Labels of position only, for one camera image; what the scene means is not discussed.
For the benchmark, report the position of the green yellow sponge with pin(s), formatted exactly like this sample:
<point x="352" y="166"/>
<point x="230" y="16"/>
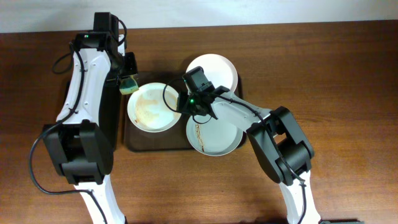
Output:
<point x="128" y="85"/>

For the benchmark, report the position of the pink dirty plate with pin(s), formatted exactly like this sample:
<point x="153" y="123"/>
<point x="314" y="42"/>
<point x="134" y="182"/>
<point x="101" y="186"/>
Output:
<point x="218" y="70"/>

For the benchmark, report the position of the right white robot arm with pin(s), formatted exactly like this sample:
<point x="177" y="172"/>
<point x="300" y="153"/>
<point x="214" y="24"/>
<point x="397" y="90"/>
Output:
<point x="281" y="148"/>

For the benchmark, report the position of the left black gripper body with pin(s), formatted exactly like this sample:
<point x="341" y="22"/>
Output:
<point x="130" y="69"/>

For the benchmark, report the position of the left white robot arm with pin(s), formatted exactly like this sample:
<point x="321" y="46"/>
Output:
<point x="92" y="54"/>

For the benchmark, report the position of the black small tray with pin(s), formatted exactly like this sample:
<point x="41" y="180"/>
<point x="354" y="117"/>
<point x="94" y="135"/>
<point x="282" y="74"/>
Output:
<point x="93" y="126"/>

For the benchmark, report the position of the light blue dirty plate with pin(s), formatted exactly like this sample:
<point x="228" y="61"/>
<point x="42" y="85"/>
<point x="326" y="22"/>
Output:
<point x="212" y="137"/>

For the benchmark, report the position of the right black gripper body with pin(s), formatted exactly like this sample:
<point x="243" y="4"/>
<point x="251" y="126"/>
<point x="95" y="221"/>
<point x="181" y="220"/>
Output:
<point x="182" y="104"/>

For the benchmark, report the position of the white plate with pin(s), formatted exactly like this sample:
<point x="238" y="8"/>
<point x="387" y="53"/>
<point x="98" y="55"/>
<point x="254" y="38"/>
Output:
<point x="148" y="112"/>

